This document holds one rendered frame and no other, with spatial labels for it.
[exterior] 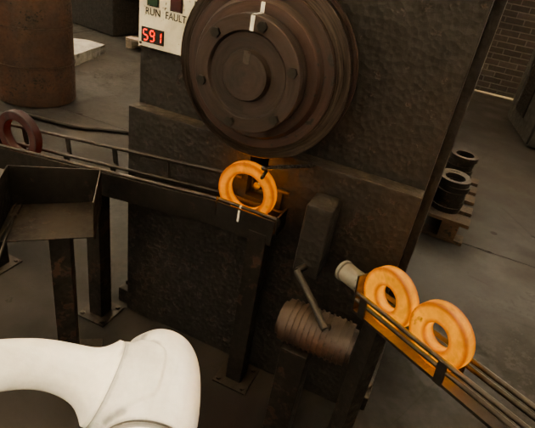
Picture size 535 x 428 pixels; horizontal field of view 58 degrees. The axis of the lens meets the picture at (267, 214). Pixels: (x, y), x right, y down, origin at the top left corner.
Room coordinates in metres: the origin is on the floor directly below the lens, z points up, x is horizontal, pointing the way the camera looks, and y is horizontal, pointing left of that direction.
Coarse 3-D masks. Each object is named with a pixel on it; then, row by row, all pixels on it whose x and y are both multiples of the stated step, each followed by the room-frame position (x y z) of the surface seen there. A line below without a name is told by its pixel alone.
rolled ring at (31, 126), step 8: (8, 112) 1.55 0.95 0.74; (16, 112) 1.54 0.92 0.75; (24, 112) 1.56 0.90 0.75; (0, 120) 1.56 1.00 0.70; (8, 120) 1.55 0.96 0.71; (16, 120) 1.54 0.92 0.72; (24, 120) 1.52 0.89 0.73; (32, 120) 1.55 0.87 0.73; (0, 128) 1.56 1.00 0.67; (8, 128) 1.58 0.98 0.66; (32, 128) 1.52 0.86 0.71; (0, 136) 1.56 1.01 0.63; (8, 136) 1.57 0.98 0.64; (32, 136) 1.51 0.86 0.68; (40, 136) 1.53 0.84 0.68; (8, 144) 1.55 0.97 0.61; (16, 144) 1.57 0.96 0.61; (32, 144) 1.51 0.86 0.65; (40, 144) 1.53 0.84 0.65; (40, 152) 1.54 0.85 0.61
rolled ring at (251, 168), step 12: (228, 168) 1.27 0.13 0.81; (240, 168) 1.26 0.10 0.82; (252, 168) 1.24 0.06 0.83; (228, 180) 1.27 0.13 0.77; (264, 180) 1.23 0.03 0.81; (228, 192) 1.27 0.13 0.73; (264, 192) 1.23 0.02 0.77; (276, 192) 1.24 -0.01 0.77; (240, 204) 1.28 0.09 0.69; (264, 204) 1.23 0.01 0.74
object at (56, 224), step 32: (0, 192) 1.12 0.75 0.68; (32, 192) 1.23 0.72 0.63; (64, 192) 1.26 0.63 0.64; (96, 192) 1.16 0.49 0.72; (0, 224) 1.09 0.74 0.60; (32, 224) 1.12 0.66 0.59; (64, 224) 1.14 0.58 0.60; (96, 224) 1.13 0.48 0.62; (64, 256) 1.13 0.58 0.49; (64, 288) 1.13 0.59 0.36; (64, 320) 1.13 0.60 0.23
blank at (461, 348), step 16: (432, 304) 0.83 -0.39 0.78; (448, 304) 0.83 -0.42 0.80; (416, 320) 0.85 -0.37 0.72; (432, 320) 0.82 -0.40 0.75; (448, 320) 0.79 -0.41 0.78; (464, 320) 0.79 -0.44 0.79; (432, 336) 0.83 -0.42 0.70; (448, 336) 0.78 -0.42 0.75; (464, 336) 0.76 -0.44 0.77; (448, 352) 0.77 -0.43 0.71; (464, 352) 0.75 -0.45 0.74
